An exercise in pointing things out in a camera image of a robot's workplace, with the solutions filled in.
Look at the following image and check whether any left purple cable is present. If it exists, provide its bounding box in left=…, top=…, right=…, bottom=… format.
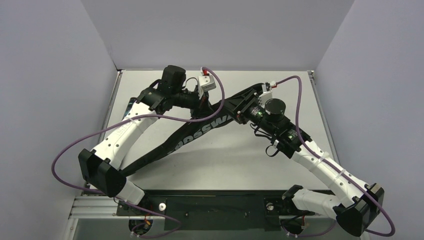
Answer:
left=50, top=66, right=226, bottom=239

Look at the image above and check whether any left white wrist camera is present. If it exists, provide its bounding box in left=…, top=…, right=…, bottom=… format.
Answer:
left=197, top=75, right=216, bottom=93

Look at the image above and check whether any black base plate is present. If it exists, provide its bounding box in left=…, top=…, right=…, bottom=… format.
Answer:
left=115, top=189, right=316, bottom=232

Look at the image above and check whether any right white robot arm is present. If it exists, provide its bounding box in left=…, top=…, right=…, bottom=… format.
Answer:
left=224, top=90, right=385, bottom=237

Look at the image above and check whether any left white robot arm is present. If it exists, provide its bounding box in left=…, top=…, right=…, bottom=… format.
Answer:
left=78, top=65, right=216, bottom=215

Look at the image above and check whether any aluminium frame rail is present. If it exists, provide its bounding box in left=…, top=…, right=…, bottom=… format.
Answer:
left=67, top=195, right=367, bottom=220

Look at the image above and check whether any purple cable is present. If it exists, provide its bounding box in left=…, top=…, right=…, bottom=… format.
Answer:
left=50, top=66, right=226, bottom=239
left=269, top=75, right=396, bottom=238

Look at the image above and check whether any black shuttlecock tube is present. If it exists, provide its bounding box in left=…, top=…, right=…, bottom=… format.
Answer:
left=122, top=97, right=137, bottom=120

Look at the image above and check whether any black Crossway racket bag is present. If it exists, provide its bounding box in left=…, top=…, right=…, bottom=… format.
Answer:
left=120, top=109, right=234, bottom=177

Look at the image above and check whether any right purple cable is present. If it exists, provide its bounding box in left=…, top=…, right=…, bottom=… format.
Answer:
left=269, top=75, right=396, bottom=238

